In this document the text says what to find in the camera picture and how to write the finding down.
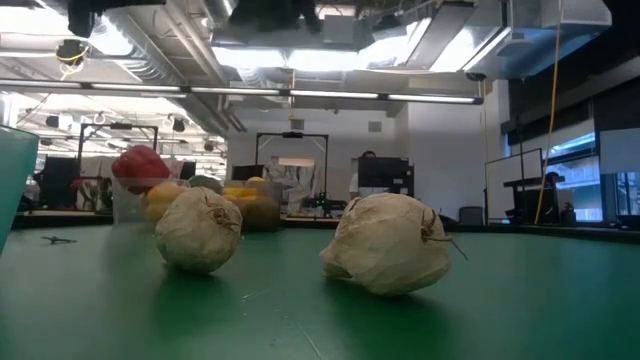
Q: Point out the red bell pepper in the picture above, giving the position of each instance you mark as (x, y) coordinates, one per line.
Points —
(140, 165)

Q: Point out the yellow lemon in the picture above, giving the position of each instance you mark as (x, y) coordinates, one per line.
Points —
(240, 192)
(255, 179)

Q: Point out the green bell pepper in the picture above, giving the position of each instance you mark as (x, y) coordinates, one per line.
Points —
(205, 182)

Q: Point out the orange-yellow bell pepper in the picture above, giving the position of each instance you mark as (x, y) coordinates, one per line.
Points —
(164, 193)

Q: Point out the long ceiling light bar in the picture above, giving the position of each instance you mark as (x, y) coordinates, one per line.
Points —
(340, 94)

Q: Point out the plastic-covered machine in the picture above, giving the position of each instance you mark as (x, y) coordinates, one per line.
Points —
(295, 182)

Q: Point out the smoky grey plastic bin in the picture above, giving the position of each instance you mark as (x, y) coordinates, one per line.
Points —
(272, 192)

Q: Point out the teal plastic bin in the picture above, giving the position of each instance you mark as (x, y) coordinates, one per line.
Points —
(15, 190)

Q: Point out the clear plastic bin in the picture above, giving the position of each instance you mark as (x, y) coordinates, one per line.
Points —
(125, 205)

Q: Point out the black monitor panel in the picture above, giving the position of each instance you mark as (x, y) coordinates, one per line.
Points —
(385, 172)

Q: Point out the small dry stem piece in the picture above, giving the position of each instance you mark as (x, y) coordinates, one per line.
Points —
(59, 240)

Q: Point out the beige garlic bulb with roots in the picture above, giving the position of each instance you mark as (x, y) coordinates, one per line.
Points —
(387, 245)

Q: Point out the black chair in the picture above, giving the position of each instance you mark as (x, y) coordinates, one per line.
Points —
(471, 216)

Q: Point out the framed white board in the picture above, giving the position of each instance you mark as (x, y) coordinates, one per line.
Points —
(515, 185)

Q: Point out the black desk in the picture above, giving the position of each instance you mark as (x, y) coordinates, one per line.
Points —
(532, 181)

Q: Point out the round silver ceiling duct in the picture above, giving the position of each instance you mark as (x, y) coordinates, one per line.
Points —
(145, 65)

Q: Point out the black gantry frame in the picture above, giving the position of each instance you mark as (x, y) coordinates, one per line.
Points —
(292, 134)
(120, 126)

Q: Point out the rectangular silver ceiling duct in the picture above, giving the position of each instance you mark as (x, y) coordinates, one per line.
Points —
(450, 35)

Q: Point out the black aluminium table frame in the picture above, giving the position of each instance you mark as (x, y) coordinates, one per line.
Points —
(60, 220)

